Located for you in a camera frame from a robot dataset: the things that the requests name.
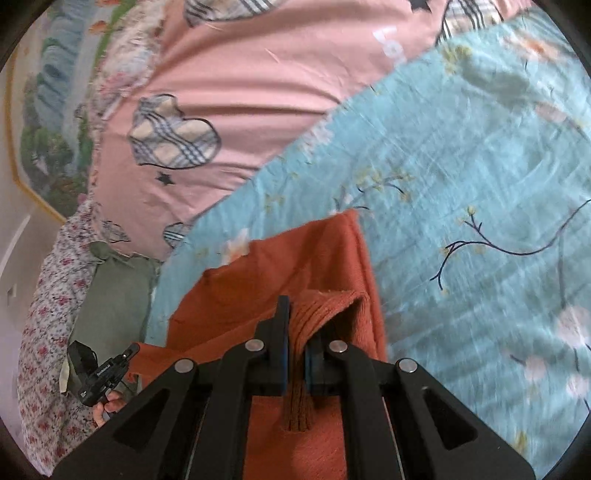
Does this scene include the person's left hand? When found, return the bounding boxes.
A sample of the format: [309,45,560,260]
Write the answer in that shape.
[92,390,126,427]

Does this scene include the pink plaid-heart duvet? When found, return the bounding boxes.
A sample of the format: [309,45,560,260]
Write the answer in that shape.
[87,1,527,259]

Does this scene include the rust orange knitted garment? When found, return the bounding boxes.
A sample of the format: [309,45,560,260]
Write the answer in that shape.
[130,210,387,479]

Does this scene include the olive green pillow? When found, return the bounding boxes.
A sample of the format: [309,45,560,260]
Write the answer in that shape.
[68,242,160,373]

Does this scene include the white floral fabric pillow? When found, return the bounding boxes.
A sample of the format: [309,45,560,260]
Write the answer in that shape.
[17,200,110,476]

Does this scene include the framed landscape painting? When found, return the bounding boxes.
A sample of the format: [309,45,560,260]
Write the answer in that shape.
[8,1,135,219]

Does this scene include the teal floral bed sheet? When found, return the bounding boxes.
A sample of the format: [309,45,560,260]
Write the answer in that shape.
[146,6,590,478]

